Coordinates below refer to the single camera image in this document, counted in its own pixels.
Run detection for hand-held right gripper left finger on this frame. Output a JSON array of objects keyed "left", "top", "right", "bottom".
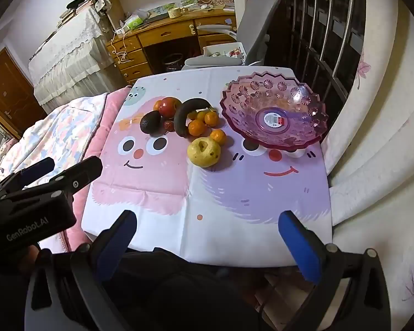
[{"left": 24, "top": 210, "right": 139, "bottom": 331}]

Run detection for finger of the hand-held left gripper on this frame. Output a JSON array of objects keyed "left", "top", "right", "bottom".
[
  {"left": 19, "top": 157, "right": 56, "bottom": 189},
  {"left": 31, "top": 156, "right": 103, "bottom": 197}
]

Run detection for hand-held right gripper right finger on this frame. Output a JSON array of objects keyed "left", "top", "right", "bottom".
[{"left": 278, "top": 210, "right": 392, "bottom": 331}]

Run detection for dark green avocado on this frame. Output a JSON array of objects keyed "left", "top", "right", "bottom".
[{"left": 140, "top": 110, "right": 164, "bottom": 134}]

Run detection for red apple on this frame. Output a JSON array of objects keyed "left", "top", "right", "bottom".
[{"left": 159, "top": 97, "right": 182, "bottom": 118}]

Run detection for dark overripe banana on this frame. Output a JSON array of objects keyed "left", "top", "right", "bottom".
[{"left": 173, "top": 98, "right": 213, "bottom": 139}]

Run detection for yellow apple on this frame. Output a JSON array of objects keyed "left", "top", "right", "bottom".
[{"left": 187, "top": 137, "right": 221, "bottom": 168}]

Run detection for pink plastic fruit bowl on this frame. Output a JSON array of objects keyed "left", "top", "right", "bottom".
[{"left": 219, "top": 71, "right": 330, "bottom": 152}]

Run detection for floral quilt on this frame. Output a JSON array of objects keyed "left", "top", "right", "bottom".
[{"left": 0, "top": 91, "right": 107, "bottom": 188}]

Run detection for pink blanket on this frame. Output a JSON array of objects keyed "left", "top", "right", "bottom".
[{"left": 64, "top": 88, "right": 132, "bottom": 253}]

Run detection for wooden door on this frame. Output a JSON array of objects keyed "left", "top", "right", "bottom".
[{"left": 0, "top": 48, "right": 48, "bottom": 139}]

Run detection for cartoon printed tablecloth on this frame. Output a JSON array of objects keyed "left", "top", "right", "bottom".
[{"left": 81, "top": 66, "right": 333, "bottom": 268}]

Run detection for person's dark pants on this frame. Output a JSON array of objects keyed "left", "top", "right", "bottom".
[{"left": 100, "top": 246, "right": 280, "bottom": 331}]

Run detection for lace-covered cabinet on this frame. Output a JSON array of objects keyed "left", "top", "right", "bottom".
[{"left": 28, "top": 6, "right": 125, "bottom": 106}]

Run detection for white floral curtain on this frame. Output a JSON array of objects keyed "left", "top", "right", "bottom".
[{"left": 322, "top": 0, "right": 414, "bottom": 319}]

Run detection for wooden desk with drawers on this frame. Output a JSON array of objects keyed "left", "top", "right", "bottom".
[{"left": 105, "top": 8, "right": 237, "bottom": 84}]

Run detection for white box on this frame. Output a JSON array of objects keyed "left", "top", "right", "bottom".
[{"left": 203, "top": 43, "right": 246, "bottom": 60}]

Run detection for metal window grille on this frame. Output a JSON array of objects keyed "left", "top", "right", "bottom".
[{"left": 265, "top": 0, "right": 370, "bottom": 135}]

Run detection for grey office chair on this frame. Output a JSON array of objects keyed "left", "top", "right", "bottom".
[{"left": 184, "top": 0, "right": 284, "bottom": 72}]

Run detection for white charger cable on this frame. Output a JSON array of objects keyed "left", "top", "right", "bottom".
[{"left": 111, "top": 28, "right": 129, "bottom": 65}]

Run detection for wire wastebasket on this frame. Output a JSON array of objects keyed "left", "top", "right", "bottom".
[{"left": 162, "top": 53, "right": 184, "bottom": 73}]

